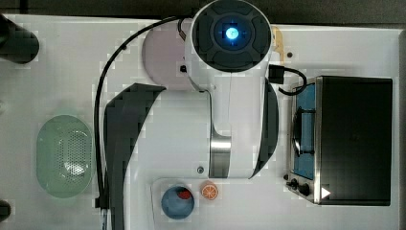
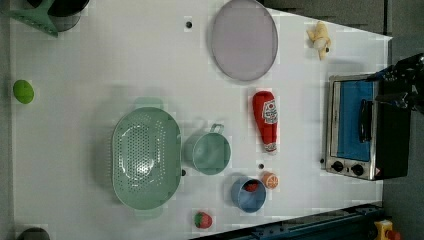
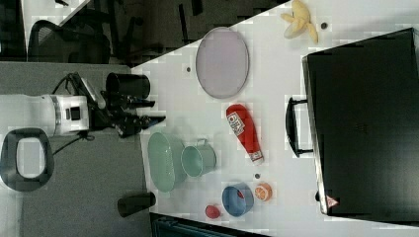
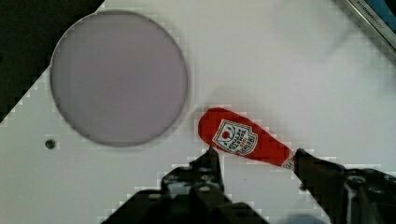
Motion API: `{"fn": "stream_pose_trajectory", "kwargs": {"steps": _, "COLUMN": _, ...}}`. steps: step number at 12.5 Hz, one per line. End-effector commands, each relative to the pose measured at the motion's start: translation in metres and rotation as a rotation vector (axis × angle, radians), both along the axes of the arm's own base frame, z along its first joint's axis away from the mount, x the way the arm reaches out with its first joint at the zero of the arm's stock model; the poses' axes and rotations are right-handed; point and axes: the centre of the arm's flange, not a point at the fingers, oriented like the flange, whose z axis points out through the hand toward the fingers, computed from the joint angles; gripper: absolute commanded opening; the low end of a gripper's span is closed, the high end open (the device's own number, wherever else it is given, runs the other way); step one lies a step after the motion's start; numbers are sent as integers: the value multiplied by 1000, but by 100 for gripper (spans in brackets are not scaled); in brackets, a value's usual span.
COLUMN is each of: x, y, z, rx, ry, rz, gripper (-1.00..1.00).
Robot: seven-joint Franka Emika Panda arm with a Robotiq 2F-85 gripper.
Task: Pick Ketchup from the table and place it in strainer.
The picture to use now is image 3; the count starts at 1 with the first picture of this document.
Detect green oval strainer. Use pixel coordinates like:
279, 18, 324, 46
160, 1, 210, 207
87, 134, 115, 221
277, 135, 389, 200
147, 132, 187, 193

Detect black cylinder post lower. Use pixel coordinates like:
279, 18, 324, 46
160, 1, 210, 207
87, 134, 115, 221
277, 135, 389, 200
117, 193, 156, 217

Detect orange slice toy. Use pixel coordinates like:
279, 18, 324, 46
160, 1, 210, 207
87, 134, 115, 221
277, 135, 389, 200
255, 183, 273, 201

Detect small red toy in bowl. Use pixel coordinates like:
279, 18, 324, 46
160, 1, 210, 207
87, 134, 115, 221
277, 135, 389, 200
237, 191, 244, 199

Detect red plush ketchup bottle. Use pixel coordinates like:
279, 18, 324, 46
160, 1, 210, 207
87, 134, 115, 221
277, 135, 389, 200
226, 104, 264, 165

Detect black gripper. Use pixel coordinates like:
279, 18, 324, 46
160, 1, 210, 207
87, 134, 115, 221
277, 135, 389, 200
88, 91, 166, 138

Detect black office chair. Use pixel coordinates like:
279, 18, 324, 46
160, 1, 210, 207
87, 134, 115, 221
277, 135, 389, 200
27, 6, 146, 65

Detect grey round plate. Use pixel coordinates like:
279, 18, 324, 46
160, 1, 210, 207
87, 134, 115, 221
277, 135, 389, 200
196, 27, 249, 99

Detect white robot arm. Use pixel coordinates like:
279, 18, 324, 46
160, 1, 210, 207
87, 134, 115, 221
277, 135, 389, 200
1, 94, 164, 192

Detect black toaster oven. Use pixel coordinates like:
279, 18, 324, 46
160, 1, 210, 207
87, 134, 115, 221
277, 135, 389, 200
302, 28, 419, 226

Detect green cup with handle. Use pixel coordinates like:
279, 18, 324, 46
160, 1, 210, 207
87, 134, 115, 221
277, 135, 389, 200
181, 138, 216, 178

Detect yellow plush banana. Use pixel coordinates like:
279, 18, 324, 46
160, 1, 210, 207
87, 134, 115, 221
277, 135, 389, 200
281, 0, 318, 44

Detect blue bowl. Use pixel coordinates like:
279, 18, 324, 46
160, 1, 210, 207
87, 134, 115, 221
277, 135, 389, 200
221, 183, 254, 217

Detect red strawberry toy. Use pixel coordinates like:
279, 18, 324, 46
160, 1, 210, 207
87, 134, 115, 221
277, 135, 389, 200
205, 204, 221, 219

